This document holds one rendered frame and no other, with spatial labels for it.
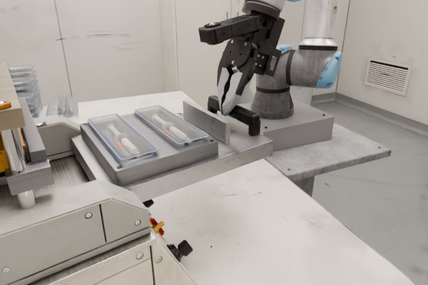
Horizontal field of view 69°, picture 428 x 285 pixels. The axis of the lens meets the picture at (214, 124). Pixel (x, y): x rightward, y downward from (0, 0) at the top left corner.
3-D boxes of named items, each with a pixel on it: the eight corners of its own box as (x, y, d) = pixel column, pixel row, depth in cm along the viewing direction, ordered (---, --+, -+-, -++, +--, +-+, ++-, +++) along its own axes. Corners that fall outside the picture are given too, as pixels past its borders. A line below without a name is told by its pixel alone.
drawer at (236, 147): (109, 219, 41) (102, 168, 38) (73, 155, 58) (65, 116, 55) (272, 159, 57) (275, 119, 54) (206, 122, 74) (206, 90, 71)
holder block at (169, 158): (117, 187, 42) (114, 170, 41) (81, 136, 57) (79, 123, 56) (218, 154, 50) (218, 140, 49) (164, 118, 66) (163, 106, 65)
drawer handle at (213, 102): (251, 136, 57) (253, 116, 55) (207, 112, 68) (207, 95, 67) (260, 133, 58) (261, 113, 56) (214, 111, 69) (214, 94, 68)
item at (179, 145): (209, 148, 50) (209, 135, 49) (179, 157, 47) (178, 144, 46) (160, 114, 64) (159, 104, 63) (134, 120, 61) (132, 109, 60)
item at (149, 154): (160, 163, 45) (159, 149, 44) (122, 174, 42) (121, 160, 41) (118, 123, 59) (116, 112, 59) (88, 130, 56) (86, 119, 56)
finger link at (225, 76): (240, 118, 64) (254, 74, 63) (218, 114, 61) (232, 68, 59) (231, 114, 67) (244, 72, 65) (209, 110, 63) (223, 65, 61)
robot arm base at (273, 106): (281, 102, 120) (283, 77, 116) (302, 116, 106) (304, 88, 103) (244, 107, 116) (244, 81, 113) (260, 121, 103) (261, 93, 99)
